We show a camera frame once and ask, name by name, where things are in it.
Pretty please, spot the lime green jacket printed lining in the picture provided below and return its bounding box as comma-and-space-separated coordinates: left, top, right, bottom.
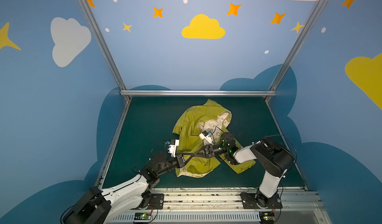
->
172, 98, 257, 178

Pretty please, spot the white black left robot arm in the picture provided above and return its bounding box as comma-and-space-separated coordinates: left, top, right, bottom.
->
60, 152, 195, 224

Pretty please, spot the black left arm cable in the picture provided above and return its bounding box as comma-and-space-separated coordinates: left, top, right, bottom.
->
131, 140, 169, 174

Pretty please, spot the aluminium left frame post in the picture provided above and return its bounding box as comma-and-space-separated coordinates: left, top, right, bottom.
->
77, 0, 126, 91

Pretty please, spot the aluminium frame post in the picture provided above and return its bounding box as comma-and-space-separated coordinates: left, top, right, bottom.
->
265, 0, 329, 103
77, 0, 126, 91

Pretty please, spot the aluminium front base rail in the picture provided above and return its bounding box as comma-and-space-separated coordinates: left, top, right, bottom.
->
105, 187, 331, 224

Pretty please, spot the left green circuit board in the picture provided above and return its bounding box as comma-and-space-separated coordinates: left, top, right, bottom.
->
133, 212, 152, 223

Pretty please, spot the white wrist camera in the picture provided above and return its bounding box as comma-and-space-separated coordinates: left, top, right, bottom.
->
199, 131, 213, 145
166, 139, 180, 157

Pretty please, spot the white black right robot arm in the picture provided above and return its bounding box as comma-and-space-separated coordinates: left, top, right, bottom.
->
191, 132, 296, 200

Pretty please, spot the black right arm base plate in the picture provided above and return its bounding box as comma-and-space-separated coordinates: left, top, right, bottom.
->
240, 191, 283, 209

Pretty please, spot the green circuit board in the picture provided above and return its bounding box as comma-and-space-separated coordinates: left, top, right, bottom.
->
259, 212, 276, 224
133, 212, 152, 223

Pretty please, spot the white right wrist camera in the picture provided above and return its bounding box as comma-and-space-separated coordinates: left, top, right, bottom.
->
199, 131, 213, 145

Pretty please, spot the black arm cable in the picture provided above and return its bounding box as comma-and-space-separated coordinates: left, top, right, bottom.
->
262, 134, 298, 177
131, 140, 169, 174

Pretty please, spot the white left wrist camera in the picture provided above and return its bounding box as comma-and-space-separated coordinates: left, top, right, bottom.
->
166, 139, 180, 157

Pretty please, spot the aluminium rear frame bar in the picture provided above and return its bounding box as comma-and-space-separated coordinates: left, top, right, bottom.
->
120, 90, 277, 97

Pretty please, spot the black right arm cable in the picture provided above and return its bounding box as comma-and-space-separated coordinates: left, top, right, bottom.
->
262, 134, 298, 177

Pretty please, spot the right green circuit board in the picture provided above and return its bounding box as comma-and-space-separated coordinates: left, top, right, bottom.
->
259, 212, 276, 224

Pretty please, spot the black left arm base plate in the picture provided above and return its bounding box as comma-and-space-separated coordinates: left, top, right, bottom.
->
138, 192, 164, 210

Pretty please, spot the aluminium right frame post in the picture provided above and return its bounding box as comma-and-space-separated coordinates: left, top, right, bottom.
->
265, 0, 329, 103

